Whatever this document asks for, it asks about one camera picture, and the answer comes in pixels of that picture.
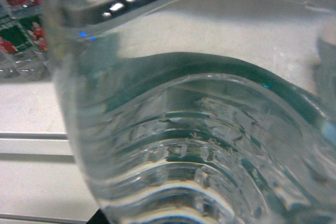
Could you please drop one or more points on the water bottle green label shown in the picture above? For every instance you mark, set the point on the water bottle green label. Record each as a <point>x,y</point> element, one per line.
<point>199,111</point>

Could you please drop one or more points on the water bottle behind front one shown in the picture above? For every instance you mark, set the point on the water bottle behind front one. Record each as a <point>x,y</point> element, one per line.
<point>23,42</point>

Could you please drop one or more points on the white metal shelf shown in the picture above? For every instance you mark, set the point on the white metal shelf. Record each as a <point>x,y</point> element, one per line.
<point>40,182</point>

